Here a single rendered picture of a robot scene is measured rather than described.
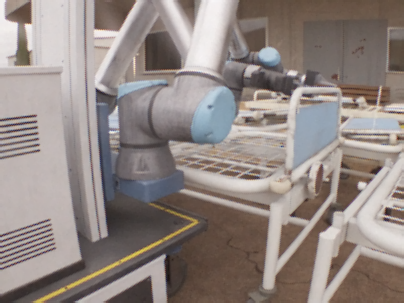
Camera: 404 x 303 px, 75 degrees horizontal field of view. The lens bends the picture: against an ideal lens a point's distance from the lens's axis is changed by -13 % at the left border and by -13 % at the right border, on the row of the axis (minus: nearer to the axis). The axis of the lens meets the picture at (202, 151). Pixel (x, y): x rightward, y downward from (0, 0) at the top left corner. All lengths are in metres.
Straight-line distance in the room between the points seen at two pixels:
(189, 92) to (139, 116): 0.16
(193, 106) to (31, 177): 0.41
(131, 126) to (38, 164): 0.28
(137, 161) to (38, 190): 0.29
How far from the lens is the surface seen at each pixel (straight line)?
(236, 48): 1.37
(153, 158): 0.86
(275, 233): 0.91
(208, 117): 0.71
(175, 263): 1.11
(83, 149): 0.88
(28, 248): 0.77
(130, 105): 0.84
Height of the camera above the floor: 0.80
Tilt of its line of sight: 13 degrees down
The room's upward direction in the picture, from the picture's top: straight up
